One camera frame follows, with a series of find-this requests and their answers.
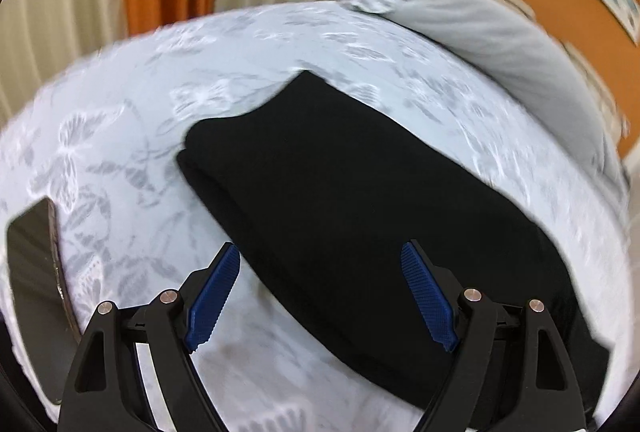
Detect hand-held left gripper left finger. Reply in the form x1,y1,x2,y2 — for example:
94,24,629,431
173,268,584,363
59,242,242,432

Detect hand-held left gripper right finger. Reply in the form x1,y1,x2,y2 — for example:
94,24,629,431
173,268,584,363
401,240,586,432

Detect black pants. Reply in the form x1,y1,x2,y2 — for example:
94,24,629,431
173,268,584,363
176,71,613,413

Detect butterfly print bed sheet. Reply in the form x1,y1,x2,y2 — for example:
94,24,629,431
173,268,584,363
0,0,631,432

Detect grey duvet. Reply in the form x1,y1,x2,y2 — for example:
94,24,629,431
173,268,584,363
336,0,628,198

